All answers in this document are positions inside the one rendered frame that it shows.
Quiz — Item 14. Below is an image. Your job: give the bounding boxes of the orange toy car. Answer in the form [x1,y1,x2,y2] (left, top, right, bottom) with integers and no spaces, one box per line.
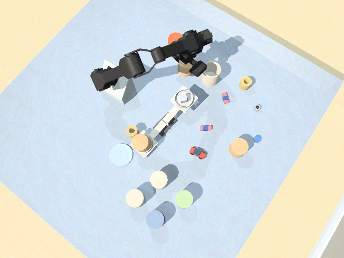
[189,147,206,160]

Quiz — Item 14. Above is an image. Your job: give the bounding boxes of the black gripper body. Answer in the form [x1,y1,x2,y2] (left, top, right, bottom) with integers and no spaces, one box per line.
[174,53,207,77]

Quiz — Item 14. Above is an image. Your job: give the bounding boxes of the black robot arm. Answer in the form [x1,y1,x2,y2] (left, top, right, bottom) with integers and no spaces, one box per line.
[90,29,213,91]

